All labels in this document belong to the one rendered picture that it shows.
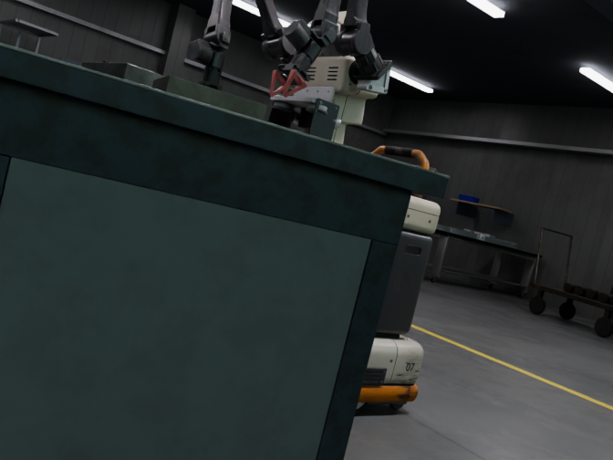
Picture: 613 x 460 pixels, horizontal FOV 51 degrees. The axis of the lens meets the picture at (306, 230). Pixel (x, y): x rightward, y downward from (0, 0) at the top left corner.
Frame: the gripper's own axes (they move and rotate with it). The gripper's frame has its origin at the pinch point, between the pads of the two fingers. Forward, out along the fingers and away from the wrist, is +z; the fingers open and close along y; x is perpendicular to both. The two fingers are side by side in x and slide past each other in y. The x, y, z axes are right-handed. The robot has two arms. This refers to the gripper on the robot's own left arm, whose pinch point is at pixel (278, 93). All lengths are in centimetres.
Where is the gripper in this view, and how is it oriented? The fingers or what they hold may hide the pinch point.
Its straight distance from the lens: 200.4
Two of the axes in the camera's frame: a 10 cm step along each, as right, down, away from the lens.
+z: -5.4, 8.0, -2.4
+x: 5.7, 5.7, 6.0
